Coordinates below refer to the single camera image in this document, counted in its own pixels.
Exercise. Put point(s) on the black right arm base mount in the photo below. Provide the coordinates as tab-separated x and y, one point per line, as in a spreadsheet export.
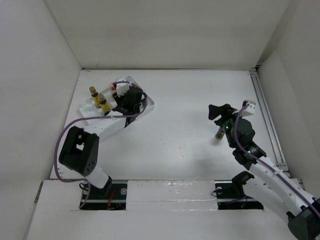
230	194

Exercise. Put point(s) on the brown spice jar dark cap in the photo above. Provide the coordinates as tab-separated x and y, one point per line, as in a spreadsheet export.
220	134

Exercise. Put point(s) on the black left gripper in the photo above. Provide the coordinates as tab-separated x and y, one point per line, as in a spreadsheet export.
119	99

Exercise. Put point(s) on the yellow label bottle gold cap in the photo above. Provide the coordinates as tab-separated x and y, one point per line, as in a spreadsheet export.
94	95

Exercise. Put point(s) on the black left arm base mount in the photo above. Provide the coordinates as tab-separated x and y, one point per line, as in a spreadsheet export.
93	199

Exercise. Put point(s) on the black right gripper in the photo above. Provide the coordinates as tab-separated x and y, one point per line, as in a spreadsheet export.
214	111

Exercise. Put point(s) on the pink cap spice bottle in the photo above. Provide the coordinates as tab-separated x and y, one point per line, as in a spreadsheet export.
113	89

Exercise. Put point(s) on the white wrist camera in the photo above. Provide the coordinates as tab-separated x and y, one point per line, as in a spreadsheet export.
121	86
250	108

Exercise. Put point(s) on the aluminium rail right side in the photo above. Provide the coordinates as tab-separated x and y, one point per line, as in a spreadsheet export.
272	145

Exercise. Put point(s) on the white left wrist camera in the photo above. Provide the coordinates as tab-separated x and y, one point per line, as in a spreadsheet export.
121	86

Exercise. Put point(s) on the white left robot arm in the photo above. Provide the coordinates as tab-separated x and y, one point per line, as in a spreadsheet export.
80	149

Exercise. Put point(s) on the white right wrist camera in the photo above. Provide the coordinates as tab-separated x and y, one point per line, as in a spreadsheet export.
250	108

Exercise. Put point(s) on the white divided organizer tray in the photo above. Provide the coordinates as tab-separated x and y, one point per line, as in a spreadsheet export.
147	105

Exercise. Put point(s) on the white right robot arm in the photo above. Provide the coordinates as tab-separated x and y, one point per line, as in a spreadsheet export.
262	180

